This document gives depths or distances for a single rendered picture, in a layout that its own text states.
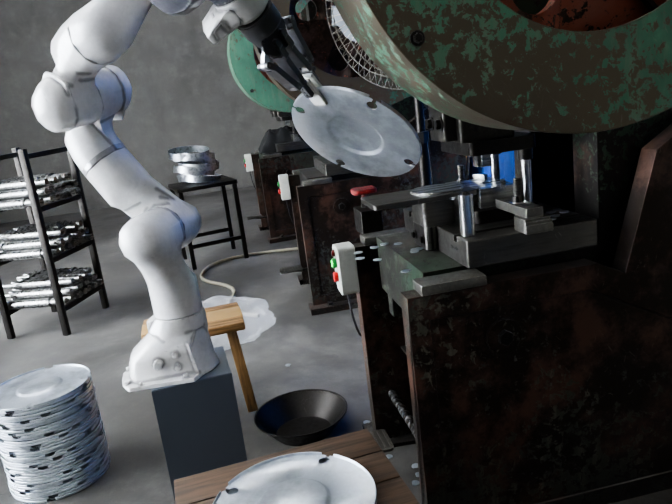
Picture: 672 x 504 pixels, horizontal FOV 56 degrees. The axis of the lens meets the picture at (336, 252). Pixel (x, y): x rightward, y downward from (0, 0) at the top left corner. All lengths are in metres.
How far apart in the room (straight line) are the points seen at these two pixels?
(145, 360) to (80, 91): 0.59
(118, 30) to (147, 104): 6.74
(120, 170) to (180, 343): 0.40
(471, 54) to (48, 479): 1.65
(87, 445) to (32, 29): 6.65
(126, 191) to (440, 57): 0.75
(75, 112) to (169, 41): 6.69
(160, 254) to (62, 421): 0.79
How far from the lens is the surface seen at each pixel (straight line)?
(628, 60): 1.18
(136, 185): 1.46
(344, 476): 1.23
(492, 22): 1.07
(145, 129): 8.07
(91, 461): 2.12
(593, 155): 1.50
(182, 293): 1.46
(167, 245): 1.39
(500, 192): 1.52
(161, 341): 1.50
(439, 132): 1.51
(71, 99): 1.40
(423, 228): 1.51
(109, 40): 1.33
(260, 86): 4.49
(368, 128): 1.34
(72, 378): 2.12
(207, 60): 8.05
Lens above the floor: 1.04
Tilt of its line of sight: 14 degrees down
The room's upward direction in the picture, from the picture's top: 7 degrees counter-clockwise
